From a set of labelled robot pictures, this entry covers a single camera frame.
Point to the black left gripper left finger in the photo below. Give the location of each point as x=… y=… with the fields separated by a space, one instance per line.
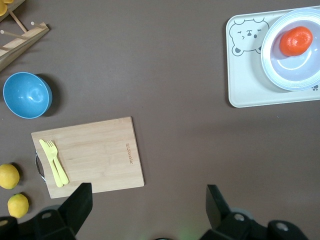
x=75 y=207

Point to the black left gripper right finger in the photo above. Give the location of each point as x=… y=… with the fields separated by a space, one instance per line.
x=217 y=207

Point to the lavender round plate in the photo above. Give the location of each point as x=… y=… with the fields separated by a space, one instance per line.
x=287 y=72

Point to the orange mandarin fruit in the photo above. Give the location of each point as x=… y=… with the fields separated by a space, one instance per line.
x=296 y=41

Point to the yellow lemon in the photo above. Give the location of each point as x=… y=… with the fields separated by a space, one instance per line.
x=8 y=176
x=18 y=205

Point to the wooden cutting board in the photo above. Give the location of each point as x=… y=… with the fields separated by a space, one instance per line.
x=100 y=155

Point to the yellow plastic fork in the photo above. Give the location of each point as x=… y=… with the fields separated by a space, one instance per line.
x=53 y=153

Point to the yellow plastic knife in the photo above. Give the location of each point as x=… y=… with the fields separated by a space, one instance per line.
x=43 y=147

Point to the blue bowl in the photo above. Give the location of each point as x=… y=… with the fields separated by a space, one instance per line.
x=25 y=95

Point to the cream bear print tray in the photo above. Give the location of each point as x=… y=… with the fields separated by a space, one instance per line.
x=247 y=82

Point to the wooden mug rack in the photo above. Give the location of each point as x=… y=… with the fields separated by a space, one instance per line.
x=30 y=35

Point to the yellow mug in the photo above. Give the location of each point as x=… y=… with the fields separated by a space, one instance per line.
x=3 y=10

